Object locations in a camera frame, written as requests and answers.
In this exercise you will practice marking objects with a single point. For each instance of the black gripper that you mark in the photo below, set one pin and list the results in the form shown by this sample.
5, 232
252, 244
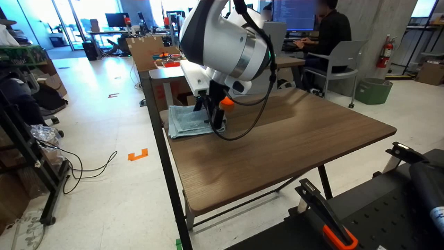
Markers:
214, 95

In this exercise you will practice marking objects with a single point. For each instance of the light blue towel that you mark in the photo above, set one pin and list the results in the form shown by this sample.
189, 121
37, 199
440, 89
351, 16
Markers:
187, 123

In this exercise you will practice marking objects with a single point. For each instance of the small orange toy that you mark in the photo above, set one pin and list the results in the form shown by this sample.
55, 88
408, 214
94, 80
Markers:
226, 103

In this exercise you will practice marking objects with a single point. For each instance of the long wooden side table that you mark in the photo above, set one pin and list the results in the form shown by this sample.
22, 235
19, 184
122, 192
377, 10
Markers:
159, 74

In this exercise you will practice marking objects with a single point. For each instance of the tray of colourful toys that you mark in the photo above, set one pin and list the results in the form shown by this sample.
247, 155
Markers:
166, 60

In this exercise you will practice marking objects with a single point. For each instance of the large cardboard sheet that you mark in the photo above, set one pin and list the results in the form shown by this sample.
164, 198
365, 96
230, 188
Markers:
147, 53

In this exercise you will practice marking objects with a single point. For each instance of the grey partition panel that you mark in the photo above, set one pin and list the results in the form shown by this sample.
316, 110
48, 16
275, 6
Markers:
277, 37

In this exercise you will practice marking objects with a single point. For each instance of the black desk monitor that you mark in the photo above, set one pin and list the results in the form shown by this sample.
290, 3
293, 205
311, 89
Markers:
115, 20

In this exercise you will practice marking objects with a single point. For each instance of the green floor tape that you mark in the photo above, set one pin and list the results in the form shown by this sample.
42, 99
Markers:
179, 245

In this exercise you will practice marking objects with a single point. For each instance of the person in black shirt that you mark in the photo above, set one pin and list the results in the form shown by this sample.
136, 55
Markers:
333, 32

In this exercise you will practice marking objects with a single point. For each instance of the grey visitor chair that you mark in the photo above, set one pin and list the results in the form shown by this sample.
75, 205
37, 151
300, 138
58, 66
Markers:
344, 53

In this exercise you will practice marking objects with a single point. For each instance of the dark office chair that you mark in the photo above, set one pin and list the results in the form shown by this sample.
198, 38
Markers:
46, 99

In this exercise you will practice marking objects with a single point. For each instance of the green plastic bin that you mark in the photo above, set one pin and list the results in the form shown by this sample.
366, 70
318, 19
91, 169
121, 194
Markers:
375, 91

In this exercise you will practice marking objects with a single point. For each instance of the black metal rack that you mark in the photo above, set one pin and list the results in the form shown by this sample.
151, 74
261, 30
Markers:
54, 195

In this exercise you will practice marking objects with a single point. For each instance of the red fire extinguisher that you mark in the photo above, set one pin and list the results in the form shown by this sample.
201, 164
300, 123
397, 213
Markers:
384, 53

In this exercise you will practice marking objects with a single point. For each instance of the small cardboard box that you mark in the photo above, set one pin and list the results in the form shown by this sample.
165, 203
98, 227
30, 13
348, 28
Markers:
430, 73

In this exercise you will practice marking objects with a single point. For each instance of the black cylindrical device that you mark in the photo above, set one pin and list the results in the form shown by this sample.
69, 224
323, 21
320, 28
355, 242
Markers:
427, 185

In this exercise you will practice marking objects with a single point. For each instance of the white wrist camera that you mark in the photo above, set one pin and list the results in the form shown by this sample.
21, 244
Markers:
194, 78

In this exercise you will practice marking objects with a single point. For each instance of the black table frame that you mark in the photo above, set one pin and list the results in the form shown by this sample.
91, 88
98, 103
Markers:
168, 185

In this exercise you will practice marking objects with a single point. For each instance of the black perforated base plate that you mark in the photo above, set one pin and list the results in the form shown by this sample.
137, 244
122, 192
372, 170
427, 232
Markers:
379, 213

